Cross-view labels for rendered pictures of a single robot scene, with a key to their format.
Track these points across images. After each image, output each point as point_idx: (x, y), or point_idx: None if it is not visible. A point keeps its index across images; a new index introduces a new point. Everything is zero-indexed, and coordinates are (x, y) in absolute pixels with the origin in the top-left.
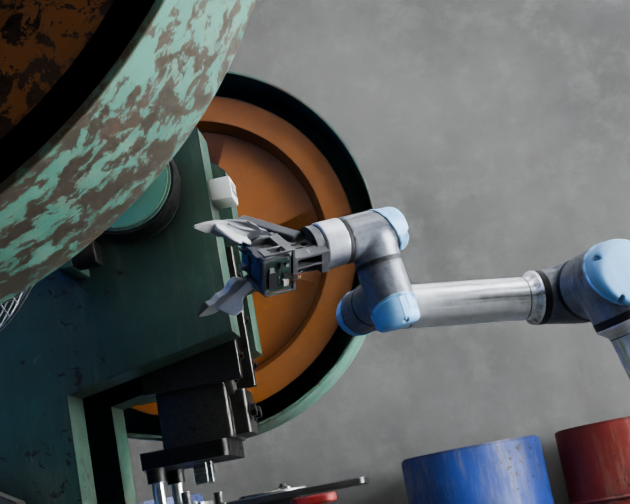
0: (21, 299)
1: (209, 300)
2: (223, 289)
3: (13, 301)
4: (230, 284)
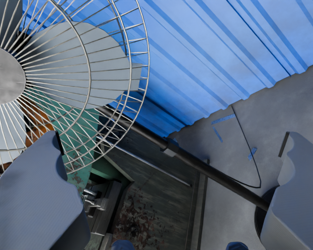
0: (100, 156)
1: (292, 143)
2: (291, 178)
3: (114, 128)
4: (268, 210)
